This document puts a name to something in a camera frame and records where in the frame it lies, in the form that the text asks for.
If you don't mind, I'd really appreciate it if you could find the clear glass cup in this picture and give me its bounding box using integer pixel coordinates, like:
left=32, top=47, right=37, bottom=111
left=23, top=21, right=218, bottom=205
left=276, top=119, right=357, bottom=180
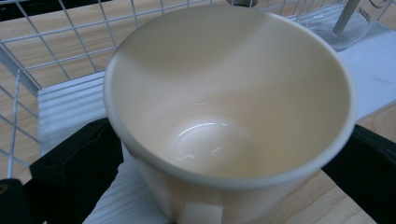
left=303, top=0, right=376, bottom=52

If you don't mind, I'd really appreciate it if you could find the dark round object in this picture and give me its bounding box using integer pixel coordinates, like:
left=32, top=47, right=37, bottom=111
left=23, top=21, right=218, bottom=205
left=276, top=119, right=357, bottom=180
left=227, top=0, right=260, bottom=7

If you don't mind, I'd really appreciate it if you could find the white wire rack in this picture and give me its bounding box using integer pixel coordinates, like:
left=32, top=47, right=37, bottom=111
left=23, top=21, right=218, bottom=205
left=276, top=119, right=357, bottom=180
left=0, top=0, right=396, bottom=180

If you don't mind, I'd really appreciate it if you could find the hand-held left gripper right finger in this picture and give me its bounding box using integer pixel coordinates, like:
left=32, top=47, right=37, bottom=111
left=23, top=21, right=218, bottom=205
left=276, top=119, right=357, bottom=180
left=321, top=123, right=396, bottom=224

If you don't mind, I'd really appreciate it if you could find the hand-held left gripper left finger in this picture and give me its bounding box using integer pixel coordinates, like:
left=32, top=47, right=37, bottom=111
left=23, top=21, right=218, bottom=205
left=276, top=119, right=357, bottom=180
left=29, top=118, right=125, bottom=224

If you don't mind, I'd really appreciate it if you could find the cream ceramic cup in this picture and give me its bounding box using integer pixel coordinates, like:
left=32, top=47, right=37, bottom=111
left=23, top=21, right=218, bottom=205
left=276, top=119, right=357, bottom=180
left=103, top=4, right=358, bottom=224

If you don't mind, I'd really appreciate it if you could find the white stick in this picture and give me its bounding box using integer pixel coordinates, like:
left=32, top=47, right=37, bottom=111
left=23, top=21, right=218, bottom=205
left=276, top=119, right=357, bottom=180
left=332, top=0, right=362, bottom=35

